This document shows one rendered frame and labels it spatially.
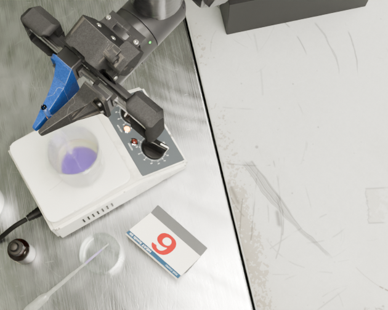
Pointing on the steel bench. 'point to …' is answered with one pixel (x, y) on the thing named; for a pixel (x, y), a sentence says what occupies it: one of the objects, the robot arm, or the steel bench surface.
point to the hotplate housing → (111, 203)
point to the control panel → (171, 155)
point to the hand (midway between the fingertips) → (60, 108)
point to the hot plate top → (65, 207)
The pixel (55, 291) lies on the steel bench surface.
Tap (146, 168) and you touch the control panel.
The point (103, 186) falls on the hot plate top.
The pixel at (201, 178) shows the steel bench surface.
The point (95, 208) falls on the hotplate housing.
